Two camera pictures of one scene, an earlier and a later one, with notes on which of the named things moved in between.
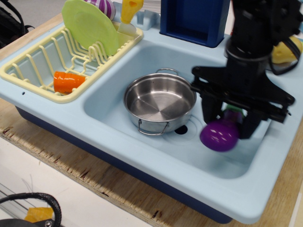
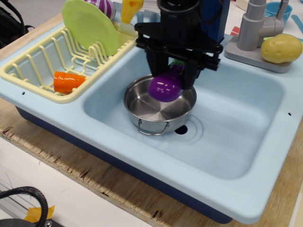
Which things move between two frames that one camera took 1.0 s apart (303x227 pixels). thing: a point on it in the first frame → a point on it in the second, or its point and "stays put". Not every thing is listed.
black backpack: x=10 y=28 stays put
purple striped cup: x=106 y=6 stays put
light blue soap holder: x=147 y=20 stays put
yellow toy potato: x=280 y=53 stays put
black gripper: x=245 y=82 → x=179 y=35
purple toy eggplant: x=222 y=135 → x=167 y=87
